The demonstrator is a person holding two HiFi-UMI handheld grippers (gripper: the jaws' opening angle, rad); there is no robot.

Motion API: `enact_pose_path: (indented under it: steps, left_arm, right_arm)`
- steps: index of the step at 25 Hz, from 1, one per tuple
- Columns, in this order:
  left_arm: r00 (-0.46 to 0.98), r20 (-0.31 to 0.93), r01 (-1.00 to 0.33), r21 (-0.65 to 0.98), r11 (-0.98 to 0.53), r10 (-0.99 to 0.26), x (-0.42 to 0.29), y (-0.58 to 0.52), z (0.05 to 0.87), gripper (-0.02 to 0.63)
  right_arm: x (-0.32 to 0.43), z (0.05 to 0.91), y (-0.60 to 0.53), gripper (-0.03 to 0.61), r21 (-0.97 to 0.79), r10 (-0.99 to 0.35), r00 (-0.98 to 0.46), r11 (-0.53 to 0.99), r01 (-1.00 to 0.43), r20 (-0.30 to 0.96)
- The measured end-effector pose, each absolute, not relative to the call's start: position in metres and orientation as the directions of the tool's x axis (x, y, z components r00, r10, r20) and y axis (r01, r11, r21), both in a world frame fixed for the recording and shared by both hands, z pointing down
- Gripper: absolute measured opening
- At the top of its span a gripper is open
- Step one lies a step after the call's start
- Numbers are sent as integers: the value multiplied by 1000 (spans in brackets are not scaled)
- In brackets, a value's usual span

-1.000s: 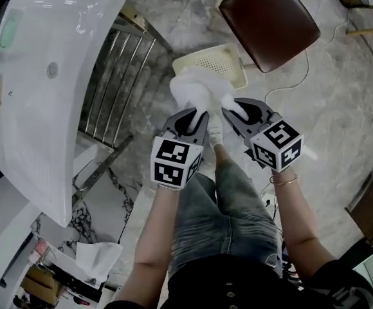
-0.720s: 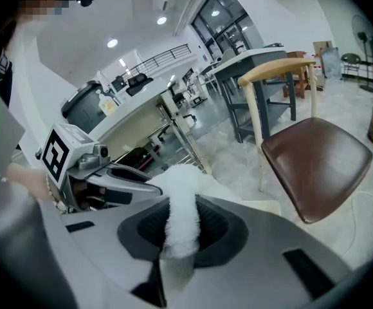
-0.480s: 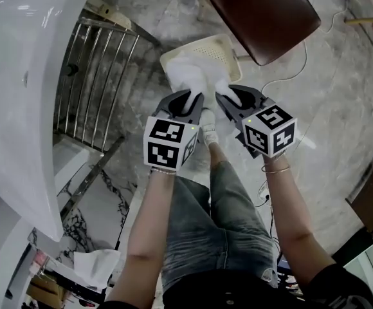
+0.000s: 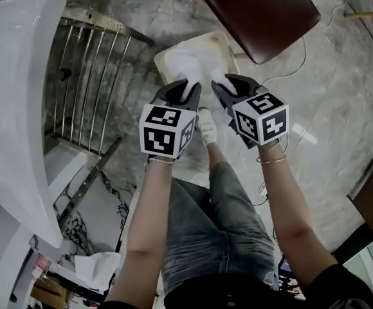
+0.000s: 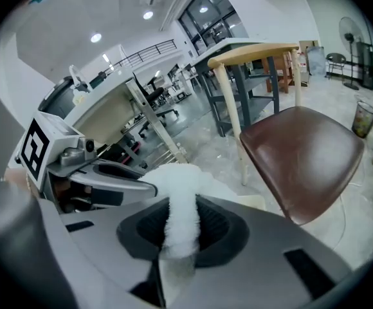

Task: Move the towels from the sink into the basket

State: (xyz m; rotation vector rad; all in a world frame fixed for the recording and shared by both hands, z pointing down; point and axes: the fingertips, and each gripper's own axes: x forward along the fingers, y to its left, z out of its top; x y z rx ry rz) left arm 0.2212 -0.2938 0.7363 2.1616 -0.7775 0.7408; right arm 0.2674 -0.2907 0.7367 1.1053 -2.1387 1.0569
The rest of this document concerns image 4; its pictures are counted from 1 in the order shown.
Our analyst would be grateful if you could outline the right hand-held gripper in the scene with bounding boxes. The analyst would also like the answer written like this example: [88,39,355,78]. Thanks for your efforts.
[211,73,291,150]

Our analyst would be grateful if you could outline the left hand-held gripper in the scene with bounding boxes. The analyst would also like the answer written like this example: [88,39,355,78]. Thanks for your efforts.
[138,78,203,160]

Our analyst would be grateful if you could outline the white cloth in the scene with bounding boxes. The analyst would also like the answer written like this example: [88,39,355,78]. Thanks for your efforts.
[73,251,122,292]
[163,44,239,122]

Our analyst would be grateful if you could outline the cream plastic basket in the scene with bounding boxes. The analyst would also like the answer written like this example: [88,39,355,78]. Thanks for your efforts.
[154,30,241,96]

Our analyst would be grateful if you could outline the person's right forearm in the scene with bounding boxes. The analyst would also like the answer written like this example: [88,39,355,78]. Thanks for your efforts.
[257,142,338,289]

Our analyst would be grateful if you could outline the person's left forearm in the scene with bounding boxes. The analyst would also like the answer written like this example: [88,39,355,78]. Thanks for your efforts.
[104,158,174,305]

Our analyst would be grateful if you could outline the person's white shoe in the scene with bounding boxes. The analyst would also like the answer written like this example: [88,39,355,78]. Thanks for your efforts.
[197,107,219,147]

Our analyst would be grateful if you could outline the person's leg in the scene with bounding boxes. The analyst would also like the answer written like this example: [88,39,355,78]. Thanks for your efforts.
[205,140,230,173]

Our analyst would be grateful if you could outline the wooden chair with brown seat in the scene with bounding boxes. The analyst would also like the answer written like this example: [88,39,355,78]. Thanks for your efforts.
[192,0,322,66]

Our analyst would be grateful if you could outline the metal sink stand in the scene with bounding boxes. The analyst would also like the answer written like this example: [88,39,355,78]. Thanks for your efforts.
[43,3,157,225]

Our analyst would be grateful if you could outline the marble pattern cabinet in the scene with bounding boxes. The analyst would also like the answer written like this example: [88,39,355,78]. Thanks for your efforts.
[28,165,139,289]

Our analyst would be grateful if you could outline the white sink basin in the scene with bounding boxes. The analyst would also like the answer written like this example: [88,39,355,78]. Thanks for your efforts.
[0,0,68,249]

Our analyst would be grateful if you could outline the pink bottle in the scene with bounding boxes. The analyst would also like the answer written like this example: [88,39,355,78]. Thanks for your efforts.
[33,255,51,278]

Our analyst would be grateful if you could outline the bead bracelet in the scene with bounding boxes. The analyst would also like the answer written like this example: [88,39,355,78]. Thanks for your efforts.
[147,156,175,165]

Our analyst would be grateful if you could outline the gold bangle bracelets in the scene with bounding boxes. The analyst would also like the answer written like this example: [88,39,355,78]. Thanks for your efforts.
[256,143,287,164]

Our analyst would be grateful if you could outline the white power cable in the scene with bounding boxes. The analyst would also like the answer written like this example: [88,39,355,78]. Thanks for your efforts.
[259,0,350,86]

